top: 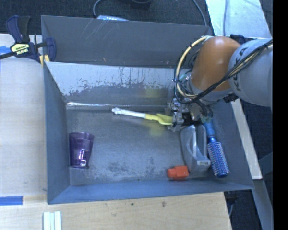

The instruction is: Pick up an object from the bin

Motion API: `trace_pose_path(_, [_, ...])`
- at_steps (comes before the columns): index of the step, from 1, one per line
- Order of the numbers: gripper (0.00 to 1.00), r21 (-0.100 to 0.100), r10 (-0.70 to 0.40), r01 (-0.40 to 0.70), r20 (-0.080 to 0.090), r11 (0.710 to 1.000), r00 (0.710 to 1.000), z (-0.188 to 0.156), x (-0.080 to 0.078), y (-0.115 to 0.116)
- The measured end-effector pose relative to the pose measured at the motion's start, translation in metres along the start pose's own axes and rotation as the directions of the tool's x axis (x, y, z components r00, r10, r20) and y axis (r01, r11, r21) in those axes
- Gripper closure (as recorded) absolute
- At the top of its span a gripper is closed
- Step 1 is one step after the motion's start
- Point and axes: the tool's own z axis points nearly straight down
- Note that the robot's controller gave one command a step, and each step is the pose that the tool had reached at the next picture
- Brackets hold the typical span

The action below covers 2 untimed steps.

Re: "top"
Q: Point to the purple clear plastic cup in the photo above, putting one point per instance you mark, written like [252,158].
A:
[81,150]

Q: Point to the pale wood board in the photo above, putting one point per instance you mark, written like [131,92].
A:
[21,128]

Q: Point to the orange plastic cap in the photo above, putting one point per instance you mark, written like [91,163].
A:
[178,172]

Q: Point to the blue round hairbrush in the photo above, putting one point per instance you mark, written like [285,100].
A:
[218,159]

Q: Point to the yellow and white spatula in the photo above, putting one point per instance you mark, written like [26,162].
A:
[134,114]

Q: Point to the grey metal bin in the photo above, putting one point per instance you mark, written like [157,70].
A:
[124,152]

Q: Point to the grey plastic jug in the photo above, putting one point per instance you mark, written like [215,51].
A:
[196,150]

